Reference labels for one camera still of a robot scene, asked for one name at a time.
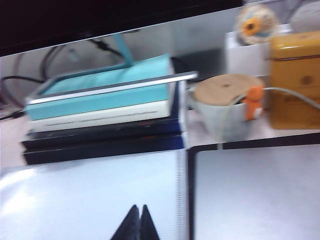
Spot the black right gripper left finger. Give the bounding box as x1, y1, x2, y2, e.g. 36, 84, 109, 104
109, 204, 140, 240

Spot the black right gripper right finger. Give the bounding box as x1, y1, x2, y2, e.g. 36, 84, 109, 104
140, 204, 161, 240

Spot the transparent file bag blue zipper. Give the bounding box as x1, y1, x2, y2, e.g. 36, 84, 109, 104
0, 149, 189, 240

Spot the dark blue box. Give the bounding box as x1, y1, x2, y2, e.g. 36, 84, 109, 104
22, 131, 186, 166

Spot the dark navy book stack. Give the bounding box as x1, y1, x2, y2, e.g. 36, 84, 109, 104
20, 56, 183, 151

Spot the white book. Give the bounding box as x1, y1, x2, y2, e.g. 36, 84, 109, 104
29, 99, 174, 134

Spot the silver laptop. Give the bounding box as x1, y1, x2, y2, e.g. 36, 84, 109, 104
193, 142, 320, 240

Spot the white mug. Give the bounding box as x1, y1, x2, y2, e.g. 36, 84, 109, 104
187, 82, 266, 145

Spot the teal book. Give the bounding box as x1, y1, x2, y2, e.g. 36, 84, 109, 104
24, 53, 174, 123

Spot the round cork mug lid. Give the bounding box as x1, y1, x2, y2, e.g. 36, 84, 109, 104
193, 73, 264, 106

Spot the teal ribbon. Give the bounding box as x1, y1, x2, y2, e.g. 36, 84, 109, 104
111, 33, 134, 68

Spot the white box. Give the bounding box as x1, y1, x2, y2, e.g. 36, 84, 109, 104
224, 23, 294, 79

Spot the yellow box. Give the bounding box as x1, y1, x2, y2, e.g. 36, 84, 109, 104
267, 31, 320, 131

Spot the large black monitor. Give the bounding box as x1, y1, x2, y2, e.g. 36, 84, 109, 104
0, 0, 244, 58

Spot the crocheted ball with sunflower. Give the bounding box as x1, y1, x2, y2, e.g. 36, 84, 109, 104
236, 3, 279, 46

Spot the grey rounded object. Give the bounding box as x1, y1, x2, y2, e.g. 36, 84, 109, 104
289, 0, 320, 34

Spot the orange figurine cable holder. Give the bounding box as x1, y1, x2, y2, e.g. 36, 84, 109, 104
242, 84, 266, 121

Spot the black cable with plug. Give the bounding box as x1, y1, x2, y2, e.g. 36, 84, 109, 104
88, 38, 121, 55

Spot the white cable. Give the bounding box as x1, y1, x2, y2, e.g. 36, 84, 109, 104
216, 86, 320, 151

